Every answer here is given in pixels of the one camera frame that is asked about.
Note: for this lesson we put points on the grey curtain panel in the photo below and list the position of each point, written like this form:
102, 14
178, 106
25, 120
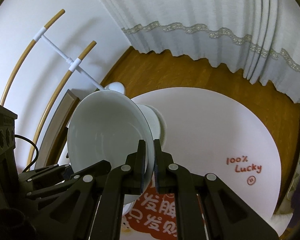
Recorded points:
177, 10
285, 30

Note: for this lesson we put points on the pink printed tablecloth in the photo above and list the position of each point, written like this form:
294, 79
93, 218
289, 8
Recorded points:
202, 130

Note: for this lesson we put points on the large white bowl grey band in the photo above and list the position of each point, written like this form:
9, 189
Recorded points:
102, 130

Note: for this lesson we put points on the white under cloth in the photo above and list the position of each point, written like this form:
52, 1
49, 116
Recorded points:
281, 221

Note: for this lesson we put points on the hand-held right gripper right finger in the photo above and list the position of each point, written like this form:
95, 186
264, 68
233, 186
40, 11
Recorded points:
157, 170

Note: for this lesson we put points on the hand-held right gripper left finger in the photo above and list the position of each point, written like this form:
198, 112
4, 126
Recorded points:
141, 170

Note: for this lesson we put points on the wooden bar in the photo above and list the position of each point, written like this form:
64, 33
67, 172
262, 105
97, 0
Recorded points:
55, 18
88, 50

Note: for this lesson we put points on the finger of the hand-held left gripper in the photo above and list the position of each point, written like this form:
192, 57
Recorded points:
47, 172
55, 188

